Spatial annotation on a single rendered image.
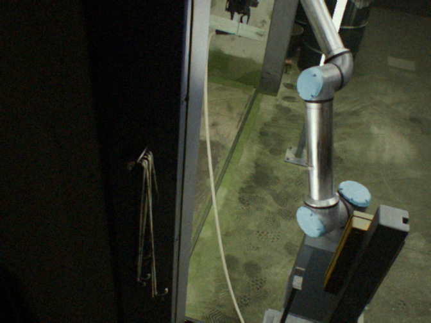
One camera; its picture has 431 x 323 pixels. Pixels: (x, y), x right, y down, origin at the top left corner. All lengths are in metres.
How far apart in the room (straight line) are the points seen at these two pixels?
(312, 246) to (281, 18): 2.27
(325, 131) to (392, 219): 0.93
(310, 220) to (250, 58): 2.42
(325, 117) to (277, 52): 2.30
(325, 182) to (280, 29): 2.26
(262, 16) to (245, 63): 0.48
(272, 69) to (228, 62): 0.41
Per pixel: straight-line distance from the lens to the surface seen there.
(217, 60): 4.23
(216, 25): 1.89
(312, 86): 1.75
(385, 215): 0.95
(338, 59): 1.86
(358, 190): 2.10
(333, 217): 1.98
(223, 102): 4.00
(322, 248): 2.17
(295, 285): 1.44
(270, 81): 4.20
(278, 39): 4.00
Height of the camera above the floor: 2.27
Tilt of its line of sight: 41 degrees down
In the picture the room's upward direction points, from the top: 7 degrees clockwise
